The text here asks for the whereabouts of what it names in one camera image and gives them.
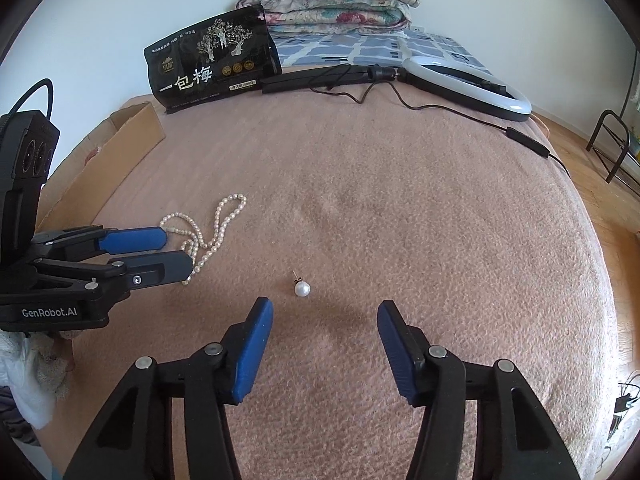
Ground white pearl necklace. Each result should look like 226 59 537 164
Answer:
158 193 248 287

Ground pearl stud earring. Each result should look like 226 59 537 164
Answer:
293 272 311 298

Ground white gloved left hand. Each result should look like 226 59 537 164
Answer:
1 330 81 430

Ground open cardboard box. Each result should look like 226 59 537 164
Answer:
36 101 165 233

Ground pink bed blanket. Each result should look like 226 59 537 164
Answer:
39 84 617 479

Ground black snack bag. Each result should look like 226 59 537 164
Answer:
143 4 282 113

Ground black clothes rack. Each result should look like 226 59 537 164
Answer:
586 49 639 195

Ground blue checkered bed sheet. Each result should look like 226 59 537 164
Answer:
272 27 489 74

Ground folded floral quilt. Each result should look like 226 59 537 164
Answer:
236 0 420 36

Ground black ring light cable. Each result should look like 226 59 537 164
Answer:
309 66 572 177

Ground white ring light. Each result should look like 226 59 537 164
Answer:
262 55 533 122

